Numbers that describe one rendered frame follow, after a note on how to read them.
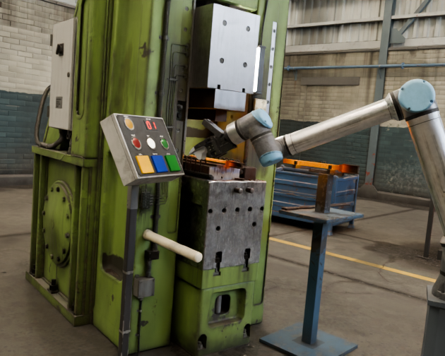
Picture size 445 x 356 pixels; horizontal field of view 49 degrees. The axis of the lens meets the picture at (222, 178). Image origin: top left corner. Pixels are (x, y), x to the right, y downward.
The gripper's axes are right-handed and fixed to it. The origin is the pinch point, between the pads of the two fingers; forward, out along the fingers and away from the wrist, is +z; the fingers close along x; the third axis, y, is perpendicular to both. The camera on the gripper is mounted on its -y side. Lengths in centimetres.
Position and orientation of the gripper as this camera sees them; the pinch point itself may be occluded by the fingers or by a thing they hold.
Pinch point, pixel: (191, 151)
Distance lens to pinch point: 208.5
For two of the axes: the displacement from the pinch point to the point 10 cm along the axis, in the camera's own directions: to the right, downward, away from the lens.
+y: 3.7, 9.2, -1.4
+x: 4.6, -0.5, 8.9
